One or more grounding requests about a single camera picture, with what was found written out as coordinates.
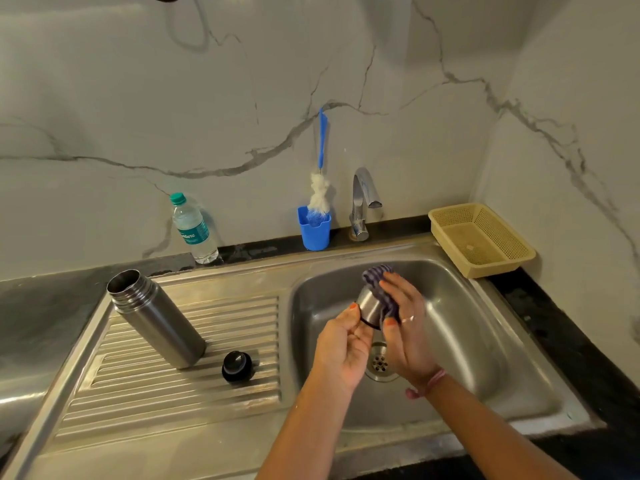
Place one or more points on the person's right hand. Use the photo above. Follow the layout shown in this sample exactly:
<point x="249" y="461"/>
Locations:
<point x="410" y="334"/>

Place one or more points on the person's left hand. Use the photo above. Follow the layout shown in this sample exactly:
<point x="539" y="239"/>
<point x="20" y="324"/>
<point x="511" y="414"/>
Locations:
<point x="342" y="354"/>

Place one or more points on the steel cup cap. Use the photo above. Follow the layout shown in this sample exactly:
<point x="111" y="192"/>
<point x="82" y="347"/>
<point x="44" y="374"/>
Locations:
<point x="370" y="307"/>

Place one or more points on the dark checked cloth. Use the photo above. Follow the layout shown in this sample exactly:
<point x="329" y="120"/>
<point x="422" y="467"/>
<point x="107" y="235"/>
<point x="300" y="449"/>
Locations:
<point x="380" y="282"/>

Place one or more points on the black stopper lid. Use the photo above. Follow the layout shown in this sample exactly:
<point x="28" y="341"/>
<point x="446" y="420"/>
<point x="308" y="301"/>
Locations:
<point x="238" y="367"/>

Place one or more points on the stainless steel flask body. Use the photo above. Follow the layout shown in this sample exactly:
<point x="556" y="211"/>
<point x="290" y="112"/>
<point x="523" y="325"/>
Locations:
<point x="160" y="319"/>

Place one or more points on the blue white bottle brush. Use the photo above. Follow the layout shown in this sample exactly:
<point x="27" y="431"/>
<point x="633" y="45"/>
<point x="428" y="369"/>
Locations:
<point x="322" y="139"/>

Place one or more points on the person's left forearm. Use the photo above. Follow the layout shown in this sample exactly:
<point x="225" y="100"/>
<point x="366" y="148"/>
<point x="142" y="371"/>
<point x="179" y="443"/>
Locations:
<point x="305" y="434"/>

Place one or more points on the person's right forearm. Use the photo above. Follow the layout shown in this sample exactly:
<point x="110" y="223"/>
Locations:
<point x="500" y="434"/>

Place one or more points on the clear plastic water bottle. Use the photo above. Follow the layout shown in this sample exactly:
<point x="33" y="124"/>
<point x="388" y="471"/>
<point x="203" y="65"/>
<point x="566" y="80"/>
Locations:
<point x="195" y="229"/>

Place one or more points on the blue plastic brush holder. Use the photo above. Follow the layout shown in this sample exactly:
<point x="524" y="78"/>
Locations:
<point x="314" y="237"/>

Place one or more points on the yellow plastic basket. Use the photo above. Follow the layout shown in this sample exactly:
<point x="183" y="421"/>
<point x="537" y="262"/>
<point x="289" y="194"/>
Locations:
<point x="515" y="259"/>

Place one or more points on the chrome faucet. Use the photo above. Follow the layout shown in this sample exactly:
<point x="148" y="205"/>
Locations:
<point x="362" y="184"/>

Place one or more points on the stainless steel sink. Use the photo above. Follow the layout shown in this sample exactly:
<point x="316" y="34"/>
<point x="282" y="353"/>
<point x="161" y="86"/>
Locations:
<point x="175" y="434"/>

